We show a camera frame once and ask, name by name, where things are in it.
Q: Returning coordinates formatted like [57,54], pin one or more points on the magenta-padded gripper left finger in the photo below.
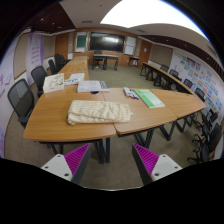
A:
[78,158]

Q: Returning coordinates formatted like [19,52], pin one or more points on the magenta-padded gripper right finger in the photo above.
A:
[145,158]

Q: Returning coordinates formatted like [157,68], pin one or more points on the cream zigzag knit towel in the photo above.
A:
[98,111]

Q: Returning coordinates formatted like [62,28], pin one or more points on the green folder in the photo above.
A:
[149,98]

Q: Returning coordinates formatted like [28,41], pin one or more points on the white marker red cap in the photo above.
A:
[136,96]

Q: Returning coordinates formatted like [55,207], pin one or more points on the white marker blue cap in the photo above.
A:
[133,94]

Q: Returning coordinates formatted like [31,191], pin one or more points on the group of black chairs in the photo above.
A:
[208,133]

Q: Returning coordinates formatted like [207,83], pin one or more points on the white whiteboard eraser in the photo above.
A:
[127,91]

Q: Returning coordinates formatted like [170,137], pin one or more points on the white and grey book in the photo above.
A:
[91,86]

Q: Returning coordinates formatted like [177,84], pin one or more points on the white open cardboard box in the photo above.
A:
[53,83]

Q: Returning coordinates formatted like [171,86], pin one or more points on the white printed paper sheet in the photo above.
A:
[75,78]

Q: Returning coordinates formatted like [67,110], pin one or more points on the black mesh office chair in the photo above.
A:
[39,76]
[20,98]
[59,60]
[52,66]

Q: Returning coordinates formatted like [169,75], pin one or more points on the long wooden table row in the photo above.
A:
[160,74]

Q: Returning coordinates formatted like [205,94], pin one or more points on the small wooden side desk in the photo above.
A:
[133,59]

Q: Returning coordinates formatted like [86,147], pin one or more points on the wooden desk with black legs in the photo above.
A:
[110,57]

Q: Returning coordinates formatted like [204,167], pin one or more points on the brown wooden door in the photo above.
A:
[62,45]
[144,51]

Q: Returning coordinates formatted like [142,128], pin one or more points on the black desk chair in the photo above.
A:
[97,53]

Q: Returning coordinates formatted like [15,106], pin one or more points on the plain white whiteboard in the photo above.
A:
[130,45]

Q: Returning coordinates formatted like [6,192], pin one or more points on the whiteboard with green panel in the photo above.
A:
[81,41]

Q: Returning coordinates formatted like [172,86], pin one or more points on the bright ceiling light panel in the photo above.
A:
[150,13]

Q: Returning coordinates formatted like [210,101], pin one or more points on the colourful wall posters group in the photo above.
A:
[203,80]

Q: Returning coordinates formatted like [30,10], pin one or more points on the large white purple wall banner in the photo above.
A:
[6,86]

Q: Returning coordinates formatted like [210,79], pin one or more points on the narrow purple wall banner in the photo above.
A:
[35,55]

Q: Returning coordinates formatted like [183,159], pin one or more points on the large black wall screen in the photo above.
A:
[106,42]

